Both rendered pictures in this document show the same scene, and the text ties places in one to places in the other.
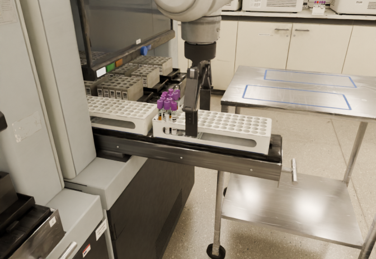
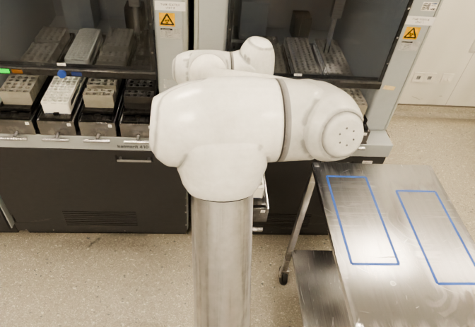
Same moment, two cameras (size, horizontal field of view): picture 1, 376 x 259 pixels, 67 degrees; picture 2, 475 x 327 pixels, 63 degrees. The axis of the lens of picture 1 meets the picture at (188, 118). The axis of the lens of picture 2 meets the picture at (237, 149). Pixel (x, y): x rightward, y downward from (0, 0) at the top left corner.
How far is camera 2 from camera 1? 1.13 m
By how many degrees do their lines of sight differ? 56
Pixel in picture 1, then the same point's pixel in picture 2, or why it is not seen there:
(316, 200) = not seen: outside the picture
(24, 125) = (169, 82)
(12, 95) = (167, 68)
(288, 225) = (307, 311)
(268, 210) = (319, 292)
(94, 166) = not seen: hidden behind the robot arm
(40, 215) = (146, 120)
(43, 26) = (198, 44)
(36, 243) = (139, 128)
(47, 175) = not seen: hidden behind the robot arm
